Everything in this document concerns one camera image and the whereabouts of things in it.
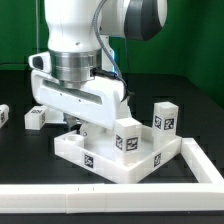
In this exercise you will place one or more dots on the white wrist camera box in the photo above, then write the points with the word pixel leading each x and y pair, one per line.
pixel 40 62

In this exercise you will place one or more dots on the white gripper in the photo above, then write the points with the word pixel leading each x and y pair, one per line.
pixel 98 101

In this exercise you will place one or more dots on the white square table top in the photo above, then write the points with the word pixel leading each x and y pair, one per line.
pixel 99 155

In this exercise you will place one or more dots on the white base tag plate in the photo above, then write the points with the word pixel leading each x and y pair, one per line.
pixel 54 116

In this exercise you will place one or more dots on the white L-shaped obstacle fence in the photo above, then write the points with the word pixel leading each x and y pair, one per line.
pixel 206 194

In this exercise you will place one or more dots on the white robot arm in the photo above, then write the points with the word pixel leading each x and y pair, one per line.
pixel 78 75

